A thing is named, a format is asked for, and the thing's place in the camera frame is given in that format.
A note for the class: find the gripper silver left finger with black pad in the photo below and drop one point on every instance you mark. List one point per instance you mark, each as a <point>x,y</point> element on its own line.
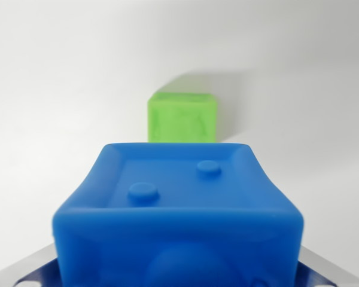
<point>30,269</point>

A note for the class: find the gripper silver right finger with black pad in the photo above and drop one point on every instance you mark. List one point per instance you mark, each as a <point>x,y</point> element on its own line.
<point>323,272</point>

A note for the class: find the green soft cube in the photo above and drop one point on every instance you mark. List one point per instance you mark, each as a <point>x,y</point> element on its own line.
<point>182,119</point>

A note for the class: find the blue soft cube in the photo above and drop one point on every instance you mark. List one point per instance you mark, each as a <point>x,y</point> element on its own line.
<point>179,233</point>

